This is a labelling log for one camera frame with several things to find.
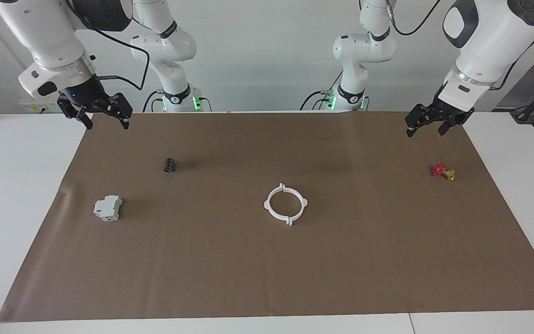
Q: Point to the brown paper mat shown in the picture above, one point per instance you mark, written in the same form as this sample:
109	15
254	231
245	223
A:
267	278

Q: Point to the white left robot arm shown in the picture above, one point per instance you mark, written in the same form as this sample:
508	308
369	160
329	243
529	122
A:
489	41

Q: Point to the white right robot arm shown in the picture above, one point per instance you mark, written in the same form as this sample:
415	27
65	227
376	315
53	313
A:
49	37

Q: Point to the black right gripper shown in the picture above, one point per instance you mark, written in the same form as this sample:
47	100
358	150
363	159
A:
88	95

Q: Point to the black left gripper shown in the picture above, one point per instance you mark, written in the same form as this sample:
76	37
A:
452	116

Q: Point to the white circuit breaker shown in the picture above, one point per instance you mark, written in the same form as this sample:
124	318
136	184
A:
107	208

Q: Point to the white half pipe clamp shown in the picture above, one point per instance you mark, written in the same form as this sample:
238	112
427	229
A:
269	211
302	208

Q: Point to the black cylindrical capacitor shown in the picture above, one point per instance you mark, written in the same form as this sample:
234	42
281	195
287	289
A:
170	165

